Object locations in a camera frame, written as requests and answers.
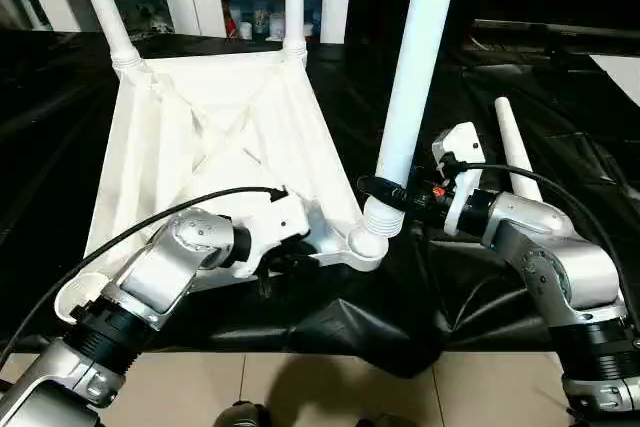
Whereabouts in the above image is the white plastic table top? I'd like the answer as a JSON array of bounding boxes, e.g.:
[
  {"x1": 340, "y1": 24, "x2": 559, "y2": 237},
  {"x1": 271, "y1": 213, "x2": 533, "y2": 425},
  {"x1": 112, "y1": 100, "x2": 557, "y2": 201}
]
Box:
[{"x1": 53, "y1": 49, "x2": 391, "y2": 323}]

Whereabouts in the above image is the black left robot foot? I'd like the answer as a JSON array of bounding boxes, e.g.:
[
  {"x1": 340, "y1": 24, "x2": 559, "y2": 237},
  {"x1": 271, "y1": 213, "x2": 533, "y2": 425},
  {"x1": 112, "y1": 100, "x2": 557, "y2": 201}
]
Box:
[{"x1": 214, "y1": 399, "x2": 271, "y2": 427}]

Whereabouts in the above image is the white flat board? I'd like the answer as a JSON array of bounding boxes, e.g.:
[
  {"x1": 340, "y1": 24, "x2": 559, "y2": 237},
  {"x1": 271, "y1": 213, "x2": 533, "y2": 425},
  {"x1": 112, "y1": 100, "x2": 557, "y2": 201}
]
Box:
[{"x1": 594, "y1": 54, "x2": 640, "y2": 108}]

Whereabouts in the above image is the black mat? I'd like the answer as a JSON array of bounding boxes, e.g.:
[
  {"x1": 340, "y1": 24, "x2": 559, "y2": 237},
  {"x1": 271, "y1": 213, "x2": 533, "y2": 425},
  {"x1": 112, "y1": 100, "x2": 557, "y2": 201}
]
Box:
[{"x1": 0, "y1": 29, "x2": 640, "y2": 381}]

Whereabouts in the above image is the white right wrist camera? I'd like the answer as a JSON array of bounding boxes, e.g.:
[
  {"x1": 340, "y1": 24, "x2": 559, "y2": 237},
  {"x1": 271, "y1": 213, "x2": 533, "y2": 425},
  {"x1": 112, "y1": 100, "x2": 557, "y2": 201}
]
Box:
[{"x1": 431, "y1": 121, "x2": 485, "y2": 237}]

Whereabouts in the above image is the black rail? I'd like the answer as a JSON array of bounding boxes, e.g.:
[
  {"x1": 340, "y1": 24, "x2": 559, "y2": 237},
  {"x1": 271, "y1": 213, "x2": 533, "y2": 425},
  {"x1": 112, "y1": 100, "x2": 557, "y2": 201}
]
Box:
[{"x1": 472, "y1": 19, "x2": 640, "y2": 43}]

